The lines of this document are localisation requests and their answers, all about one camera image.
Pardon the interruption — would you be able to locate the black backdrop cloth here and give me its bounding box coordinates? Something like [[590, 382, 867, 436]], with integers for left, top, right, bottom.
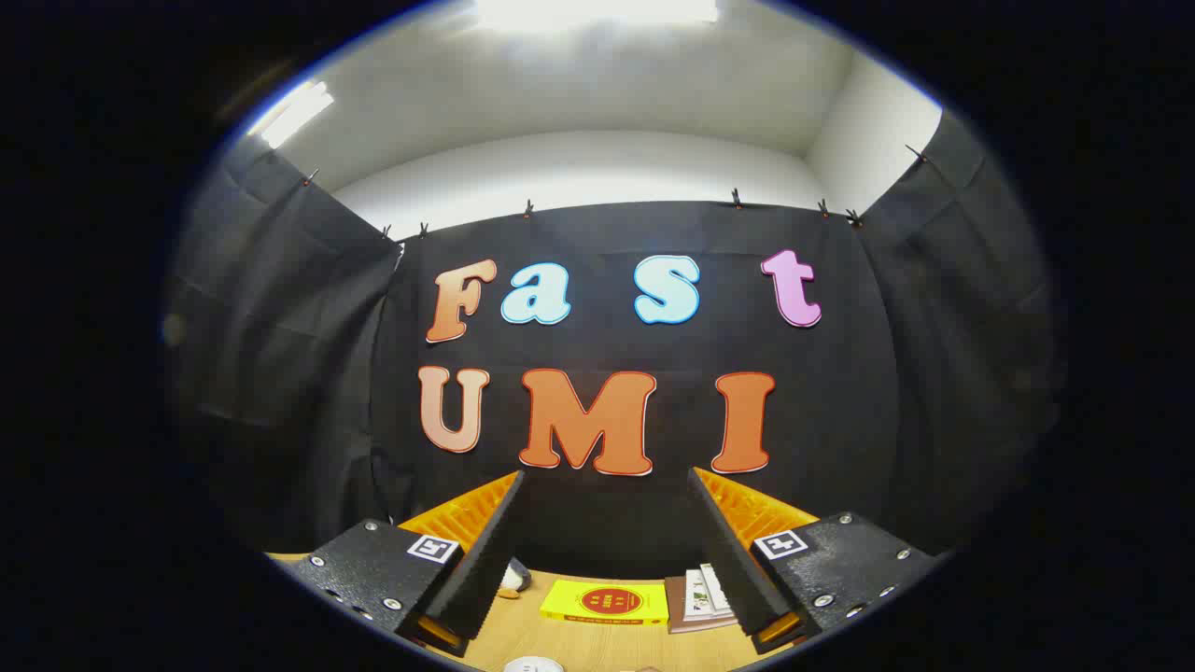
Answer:
[[168, 112, 1065, 581]]

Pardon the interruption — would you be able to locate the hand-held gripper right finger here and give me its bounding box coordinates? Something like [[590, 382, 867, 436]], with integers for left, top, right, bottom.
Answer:
[[688, 467, 939, 654]]

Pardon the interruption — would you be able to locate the white paperback book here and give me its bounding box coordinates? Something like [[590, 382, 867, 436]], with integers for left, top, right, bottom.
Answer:
[[684, 569, 716, 622]]

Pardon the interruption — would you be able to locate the brown-edged paperback book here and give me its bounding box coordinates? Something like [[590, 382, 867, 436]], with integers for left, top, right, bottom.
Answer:
[[665, 576, 738, 634]]

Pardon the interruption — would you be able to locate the yellow book with red circle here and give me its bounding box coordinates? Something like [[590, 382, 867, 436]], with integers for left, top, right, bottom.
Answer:
[[540, 579, 670, 626]]

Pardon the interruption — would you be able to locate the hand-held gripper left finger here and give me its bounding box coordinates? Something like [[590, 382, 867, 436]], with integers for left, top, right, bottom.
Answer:
[[285, 469, 526, 659]]

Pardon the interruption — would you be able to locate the white book with floral cover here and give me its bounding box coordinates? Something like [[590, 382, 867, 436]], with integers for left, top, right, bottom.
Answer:
[[700, 563, 735, 613]]

